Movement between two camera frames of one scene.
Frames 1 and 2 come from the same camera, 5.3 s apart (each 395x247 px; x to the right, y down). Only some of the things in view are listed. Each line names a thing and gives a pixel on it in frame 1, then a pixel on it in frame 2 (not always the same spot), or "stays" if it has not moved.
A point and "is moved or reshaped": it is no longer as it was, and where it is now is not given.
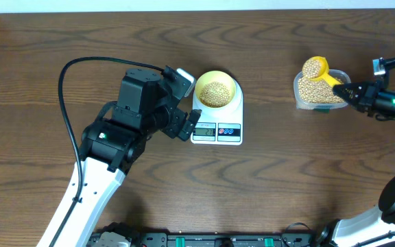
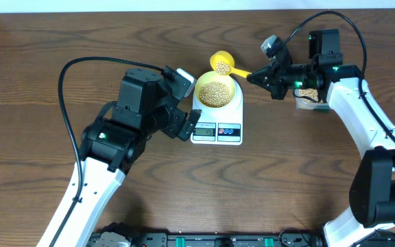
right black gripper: x=366 y=97 → x=273 y=81
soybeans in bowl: x=214 y=95 stays
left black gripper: x=177 y=116 stays
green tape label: x=322 y=110 stays
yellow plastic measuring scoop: x=324 y=75 is moved or reshaped
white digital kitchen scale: x=222 y=126 stays
